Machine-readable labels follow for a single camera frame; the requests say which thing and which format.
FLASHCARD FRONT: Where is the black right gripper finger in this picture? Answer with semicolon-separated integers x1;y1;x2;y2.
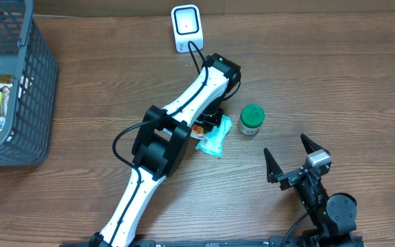
263;148;284;183
300;133;330;154

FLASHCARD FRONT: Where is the orange Kleenex tissue pack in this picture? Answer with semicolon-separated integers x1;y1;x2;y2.
191;124;205;139

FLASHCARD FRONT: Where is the teal wet wipes pack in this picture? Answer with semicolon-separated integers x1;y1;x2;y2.
195;115;233;158

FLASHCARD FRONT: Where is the green lid glass jar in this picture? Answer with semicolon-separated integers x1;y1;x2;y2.
237;104;265;135

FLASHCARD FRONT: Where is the brown cookie snack bag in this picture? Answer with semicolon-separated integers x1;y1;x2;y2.
0;74;13;132

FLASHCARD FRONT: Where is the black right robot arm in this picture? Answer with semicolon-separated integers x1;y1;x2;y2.
263;134;364;246

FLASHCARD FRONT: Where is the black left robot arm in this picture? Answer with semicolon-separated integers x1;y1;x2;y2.
88;53;241;247

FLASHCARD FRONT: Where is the white barcode scanner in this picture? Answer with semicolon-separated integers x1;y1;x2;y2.
171;4;204;53

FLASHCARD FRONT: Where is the grey plastic mesh basket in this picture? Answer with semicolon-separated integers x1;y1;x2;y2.
0;0;58;166

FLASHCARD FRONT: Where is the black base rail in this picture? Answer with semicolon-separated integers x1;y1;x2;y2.
60;236;366;247

